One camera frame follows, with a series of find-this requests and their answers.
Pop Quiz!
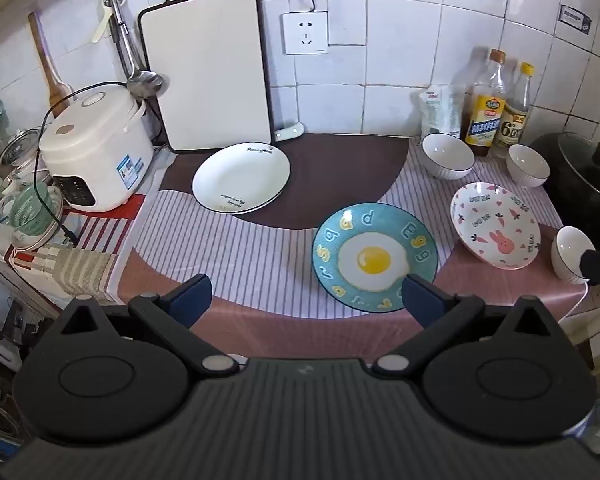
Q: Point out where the clear vinegar bottle yellow cap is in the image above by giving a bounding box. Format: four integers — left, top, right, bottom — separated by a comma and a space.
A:
492, 62, 535, 158

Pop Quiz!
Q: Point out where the white ribbed bowl black rim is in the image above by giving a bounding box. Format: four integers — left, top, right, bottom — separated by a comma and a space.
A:
421, 132, 476, 181
506, 144, 551, 188
551, 226, 597, 282

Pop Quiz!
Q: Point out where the steel ladle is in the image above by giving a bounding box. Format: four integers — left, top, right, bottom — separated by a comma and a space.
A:
105, 0, 165, 98

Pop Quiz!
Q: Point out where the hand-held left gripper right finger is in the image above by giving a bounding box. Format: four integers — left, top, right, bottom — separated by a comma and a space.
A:
371, 274, 563, 376

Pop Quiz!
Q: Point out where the red white striped cloth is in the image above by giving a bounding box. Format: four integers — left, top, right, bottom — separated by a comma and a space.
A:
5, 192, 146, 281

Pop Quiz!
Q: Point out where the small glass lid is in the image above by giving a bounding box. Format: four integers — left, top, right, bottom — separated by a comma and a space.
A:
0, 129, 43, 166

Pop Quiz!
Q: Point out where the glass pot lid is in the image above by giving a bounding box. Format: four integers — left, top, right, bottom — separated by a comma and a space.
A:
557, 132, 600, 206

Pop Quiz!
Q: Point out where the white plastic bag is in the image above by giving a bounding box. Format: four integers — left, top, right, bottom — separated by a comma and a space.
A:
419, 84, 465, 143

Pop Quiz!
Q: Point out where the rice cooker black cord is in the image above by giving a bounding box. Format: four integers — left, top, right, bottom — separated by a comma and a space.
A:
32, 80, 131, 246

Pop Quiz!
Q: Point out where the green plastic basket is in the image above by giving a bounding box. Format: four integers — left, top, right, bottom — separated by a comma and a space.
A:
7, 182, 63, 241

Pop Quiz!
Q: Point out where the blue fried egg plate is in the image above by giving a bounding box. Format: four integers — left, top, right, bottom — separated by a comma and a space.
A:
312, 202, 438, 313

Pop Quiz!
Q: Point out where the white cutting board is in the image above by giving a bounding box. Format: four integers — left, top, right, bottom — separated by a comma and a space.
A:
137, 0, 274, 153

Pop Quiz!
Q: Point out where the white wall socket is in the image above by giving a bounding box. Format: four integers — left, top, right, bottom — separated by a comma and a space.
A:
281, 11, 329, 56

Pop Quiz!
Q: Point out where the white plate black rim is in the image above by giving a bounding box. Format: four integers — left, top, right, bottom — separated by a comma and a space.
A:
192, 142, 292, 212
202, 180, 292, 216

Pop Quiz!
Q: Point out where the wall sticker label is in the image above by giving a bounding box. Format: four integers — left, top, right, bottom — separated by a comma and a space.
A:
559, 4, 592, 36

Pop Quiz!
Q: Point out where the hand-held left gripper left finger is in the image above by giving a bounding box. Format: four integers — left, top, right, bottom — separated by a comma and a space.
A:
60, 274, 240, 376

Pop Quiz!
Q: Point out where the yellow label oil bottle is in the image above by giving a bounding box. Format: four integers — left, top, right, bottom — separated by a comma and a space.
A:
464, 49, 507, 158

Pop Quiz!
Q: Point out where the white knife handle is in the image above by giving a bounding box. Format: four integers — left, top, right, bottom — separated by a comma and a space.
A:
274, 119, 305, 142

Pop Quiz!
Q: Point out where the white blank wall plate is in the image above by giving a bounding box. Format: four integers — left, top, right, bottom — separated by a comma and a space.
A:
327, 10, 367, 47

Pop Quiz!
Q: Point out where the striped folded towel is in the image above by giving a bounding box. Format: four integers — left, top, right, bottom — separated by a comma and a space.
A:
30, 247, 121, 301

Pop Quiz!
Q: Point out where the pink rabbit print plate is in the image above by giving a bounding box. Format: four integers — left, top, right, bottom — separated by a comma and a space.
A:
450, 182, 542, 270

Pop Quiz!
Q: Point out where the wooden spatula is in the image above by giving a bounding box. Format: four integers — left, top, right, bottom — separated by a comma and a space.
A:
27, 11, 72, 118

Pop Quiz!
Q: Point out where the white plastic peeler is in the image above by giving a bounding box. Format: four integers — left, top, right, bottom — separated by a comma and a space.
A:
91, 0, 126, 43

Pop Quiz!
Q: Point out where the black wok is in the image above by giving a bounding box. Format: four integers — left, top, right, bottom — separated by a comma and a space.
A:
527, 131, 600, 256

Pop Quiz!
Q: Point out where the white rice cooker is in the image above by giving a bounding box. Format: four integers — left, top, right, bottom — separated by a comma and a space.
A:
39, 84, 155, 212

